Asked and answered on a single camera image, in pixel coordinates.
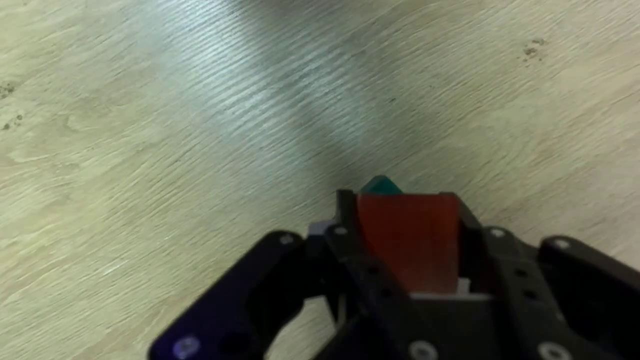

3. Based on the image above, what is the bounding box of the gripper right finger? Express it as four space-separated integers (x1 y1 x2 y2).
439 192 640 360

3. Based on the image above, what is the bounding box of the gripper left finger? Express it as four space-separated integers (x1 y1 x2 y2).
148 189 426 360

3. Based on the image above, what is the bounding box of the orange block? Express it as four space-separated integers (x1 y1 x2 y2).
356 193 461 295

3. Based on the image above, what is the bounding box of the green block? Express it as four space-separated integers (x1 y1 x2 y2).
360 175 404 197

